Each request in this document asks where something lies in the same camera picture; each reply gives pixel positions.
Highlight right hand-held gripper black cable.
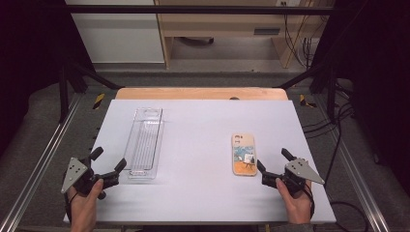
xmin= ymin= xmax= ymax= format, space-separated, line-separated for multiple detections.
xmin=301 ymin=185 xmax=316 ymax=220

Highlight black frame strut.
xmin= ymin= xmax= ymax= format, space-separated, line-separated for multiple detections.
xmin=276 ymin=62 xmax=338 ymax=123
xmin=58 ymin=61 xmax=124 ymax=124

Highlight person's right hand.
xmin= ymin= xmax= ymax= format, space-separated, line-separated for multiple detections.
xmin=275 ymin=177 xmax=314 ymax=225

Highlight clear plastic storage tray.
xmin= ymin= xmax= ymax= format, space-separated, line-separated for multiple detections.
xmin=121 ymin=106 xmax=165 ymax=181

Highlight light wooden desk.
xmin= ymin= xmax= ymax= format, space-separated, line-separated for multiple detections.
xmin=154 ymin=0 xmax=337 ymax=70

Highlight hand-held gripper black cable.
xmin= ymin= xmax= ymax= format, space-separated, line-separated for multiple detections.
xmin=301 ymin=185 xmax=316 ymax=220
xmin=63 ymin=191 xmax=80 ymax=224

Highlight white cabinet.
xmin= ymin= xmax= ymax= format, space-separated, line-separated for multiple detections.
xmin=65 ymin=0 xmax=165 ymax=64

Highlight black floor cables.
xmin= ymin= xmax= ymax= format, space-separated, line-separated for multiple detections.
xmin=302 ymin=80 xmax=370 ymax=232

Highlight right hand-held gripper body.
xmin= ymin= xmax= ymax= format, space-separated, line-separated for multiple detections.
xmin=261 ymin=157 xmax=326 ymax=197

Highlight black horizontal frame bar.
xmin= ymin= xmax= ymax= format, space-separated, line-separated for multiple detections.
xmin=64 ymin=4 xmax=337 ymax=15

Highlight aluminium rail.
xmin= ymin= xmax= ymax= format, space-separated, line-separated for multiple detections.
xmin=312 ymin=96 xmax=392 ymax=232
xmin=0 ymin=93 xmax=83 ymax=232

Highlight black hanging desk cables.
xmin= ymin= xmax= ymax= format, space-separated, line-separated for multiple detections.
xmin=282 ymin=13 xmax=320 ymax=70

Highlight person's left hand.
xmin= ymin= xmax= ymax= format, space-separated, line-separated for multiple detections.
xmin=67 ymin=178 xmax=104 ymax=224

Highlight left hand-held gripper black cable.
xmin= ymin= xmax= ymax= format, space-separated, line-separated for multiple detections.
xmin=63 ymin=191 xmax=80 ymax=224

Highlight black curtain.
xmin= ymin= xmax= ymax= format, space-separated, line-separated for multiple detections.
xmin=313 ymin=0 xmax=410 ymax=196
xmin=0 ymin=0 xmax=95 ymax=159

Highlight beige illustrated phone case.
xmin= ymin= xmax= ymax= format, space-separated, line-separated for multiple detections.
xmin=231 ymin=132 xmax=258 ymax=177

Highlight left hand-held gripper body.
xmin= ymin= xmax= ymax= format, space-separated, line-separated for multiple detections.
xmin=60 ymin=156 xmax=121 ymax=201

